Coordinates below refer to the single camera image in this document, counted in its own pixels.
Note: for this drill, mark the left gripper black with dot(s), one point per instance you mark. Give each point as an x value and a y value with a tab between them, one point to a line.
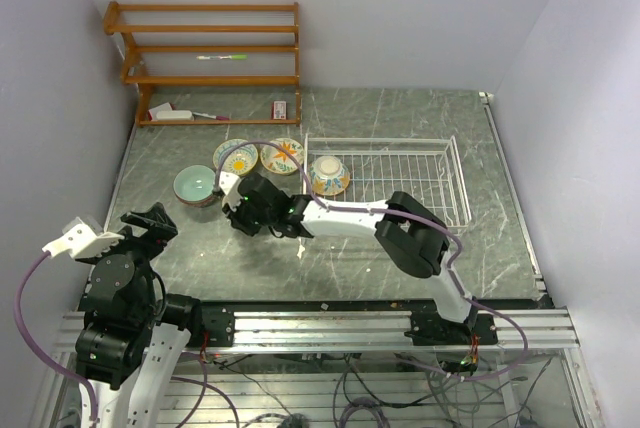
156	237

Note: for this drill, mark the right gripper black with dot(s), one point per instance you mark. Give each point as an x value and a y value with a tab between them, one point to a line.
236	219

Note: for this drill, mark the orange flower bowl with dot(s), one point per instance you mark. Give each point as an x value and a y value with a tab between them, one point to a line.
282	156

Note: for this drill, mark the yellow sun teal bowl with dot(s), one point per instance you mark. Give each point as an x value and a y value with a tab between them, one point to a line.
235	156

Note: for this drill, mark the blue yellow patterned bowl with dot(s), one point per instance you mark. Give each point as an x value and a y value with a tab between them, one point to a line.
329	176

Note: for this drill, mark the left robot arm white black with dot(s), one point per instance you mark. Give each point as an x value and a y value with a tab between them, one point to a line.
134	330

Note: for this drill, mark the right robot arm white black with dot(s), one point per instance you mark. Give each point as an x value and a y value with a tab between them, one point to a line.
417	242

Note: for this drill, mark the light teal glazed bowl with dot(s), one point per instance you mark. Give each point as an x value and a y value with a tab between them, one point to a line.
194	186

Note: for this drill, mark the red white small box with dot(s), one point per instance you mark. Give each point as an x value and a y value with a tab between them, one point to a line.
279	110

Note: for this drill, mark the pink white pen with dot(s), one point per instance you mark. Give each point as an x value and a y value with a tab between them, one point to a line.
210	116

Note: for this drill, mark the white eraser block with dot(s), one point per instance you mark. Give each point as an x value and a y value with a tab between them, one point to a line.
174	115

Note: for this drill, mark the green white pen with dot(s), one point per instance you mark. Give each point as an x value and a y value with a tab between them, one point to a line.
234	57

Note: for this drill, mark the wooden three-tier shelf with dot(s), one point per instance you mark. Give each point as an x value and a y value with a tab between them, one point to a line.
161	42

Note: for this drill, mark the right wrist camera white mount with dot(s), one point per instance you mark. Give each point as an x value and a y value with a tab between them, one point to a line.
228	183

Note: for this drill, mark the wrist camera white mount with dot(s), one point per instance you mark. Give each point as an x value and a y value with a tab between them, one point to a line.
82	239
228	183

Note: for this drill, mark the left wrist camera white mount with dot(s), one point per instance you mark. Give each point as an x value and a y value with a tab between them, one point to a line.
82	239

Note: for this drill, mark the white wire dish rack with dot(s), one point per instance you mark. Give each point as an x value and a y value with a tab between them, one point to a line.
428	169

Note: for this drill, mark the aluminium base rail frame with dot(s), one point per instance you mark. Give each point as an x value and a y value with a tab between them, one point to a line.
341	364

